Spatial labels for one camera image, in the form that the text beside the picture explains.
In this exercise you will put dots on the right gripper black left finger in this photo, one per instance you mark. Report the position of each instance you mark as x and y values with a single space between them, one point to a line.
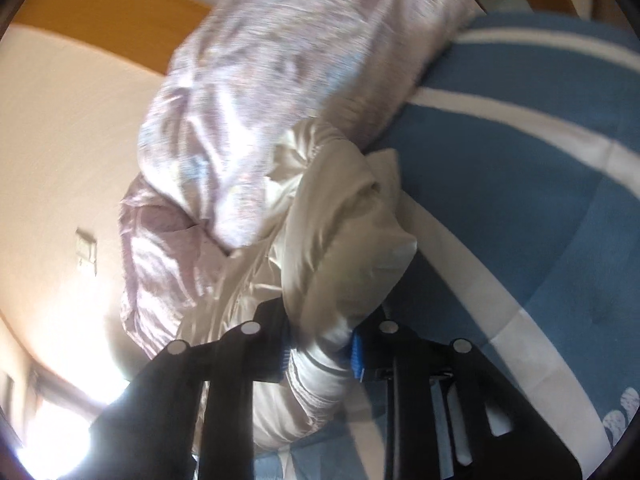
189 413

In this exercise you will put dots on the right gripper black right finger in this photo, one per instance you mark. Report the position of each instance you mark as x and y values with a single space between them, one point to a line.
451 414

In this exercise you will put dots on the beige puffer jacket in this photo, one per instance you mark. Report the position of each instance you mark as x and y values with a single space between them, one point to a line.
332 249

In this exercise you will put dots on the blue white striped bedsheet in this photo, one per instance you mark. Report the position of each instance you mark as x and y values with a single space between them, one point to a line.
519 158

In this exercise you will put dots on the pink floral duvet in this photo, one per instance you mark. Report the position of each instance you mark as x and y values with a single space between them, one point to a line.
248 73

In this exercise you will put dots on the white wall switch panel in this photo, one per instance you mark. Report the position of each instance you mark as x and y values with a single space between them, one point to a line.
86 250

